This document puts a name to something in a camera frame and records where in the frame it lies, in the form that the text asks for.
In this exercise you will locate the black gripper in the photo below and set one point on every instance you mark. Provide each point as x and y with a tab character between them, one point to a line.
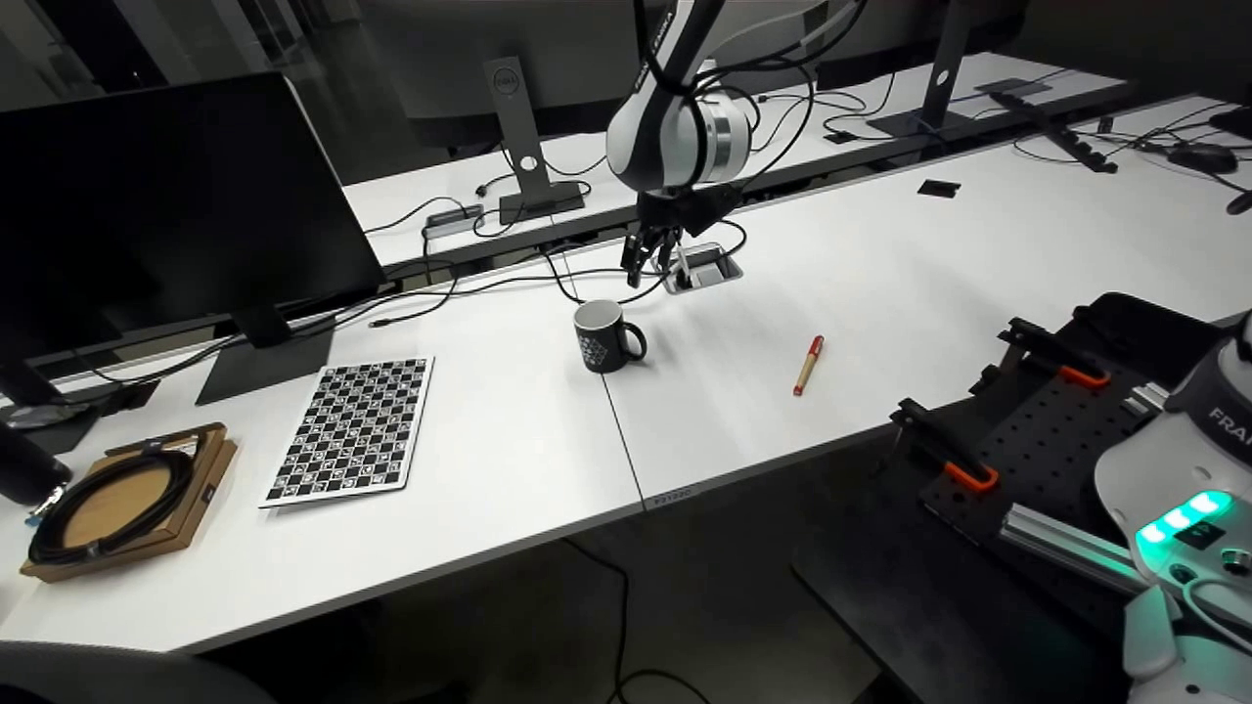
680	213

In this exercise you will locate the black ceramic mug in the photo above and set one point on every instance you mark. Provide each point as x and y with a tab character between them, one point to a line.
603	336

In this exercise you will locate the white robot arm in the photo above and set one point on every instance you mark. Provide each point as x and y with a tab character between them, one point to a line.
668	139

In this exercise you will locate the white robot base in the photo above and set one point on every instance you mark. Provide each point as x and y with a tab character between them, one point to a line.
1174	588

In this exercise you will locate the silver table socket box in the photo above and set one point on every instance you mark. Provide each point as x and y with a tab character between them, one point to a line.
705	268

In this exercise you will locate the silver monitor stand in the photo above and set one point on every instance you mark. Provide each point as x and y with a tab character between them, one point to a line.
521	131

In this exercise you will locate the red marker pen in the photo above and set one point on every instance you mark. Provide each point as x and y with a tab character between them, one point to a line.
808	366

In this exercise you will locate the rear table socket box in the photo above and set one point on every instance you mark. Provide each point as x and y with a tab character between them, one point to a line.
453	220

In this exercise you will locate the black monitor on silver stand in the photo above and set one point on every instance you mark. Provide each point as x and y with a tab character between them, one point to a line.
563	52

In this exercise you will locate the small black flat device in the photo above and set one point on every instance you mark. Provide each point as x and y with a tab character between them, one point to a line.
938	189

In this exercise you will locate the checkerboard calibration board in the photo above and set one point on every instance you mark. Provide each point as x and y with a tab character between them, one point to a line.
353	431

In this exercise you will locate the black monitor stand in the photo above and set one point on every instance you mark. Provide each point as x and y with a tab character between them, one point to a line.
946	58

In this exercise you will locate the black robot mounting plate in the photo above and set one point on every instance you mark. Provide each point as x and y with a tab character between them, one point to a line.
1044	431

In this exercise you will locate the black power strip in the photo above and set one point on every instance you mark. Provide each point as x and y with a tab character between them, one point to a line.
1082	147

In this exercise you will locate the large black monitor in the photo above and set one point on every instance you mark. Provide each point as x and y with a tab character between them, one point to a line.
170	207

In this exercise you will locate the square wooden box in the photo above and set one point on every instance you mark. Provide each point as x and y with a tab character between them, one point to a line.
198	500

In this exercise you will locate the black power brick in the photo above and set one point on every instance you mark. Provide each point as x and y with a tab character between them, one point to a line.
1200	159

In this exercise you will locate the black rimmed round dish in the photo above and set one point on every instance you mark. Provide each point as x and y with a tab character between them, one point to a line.
110	506

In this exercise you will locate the aluminium profile rail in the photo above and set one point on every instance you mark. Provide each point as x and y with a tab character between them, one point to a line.
1062	546

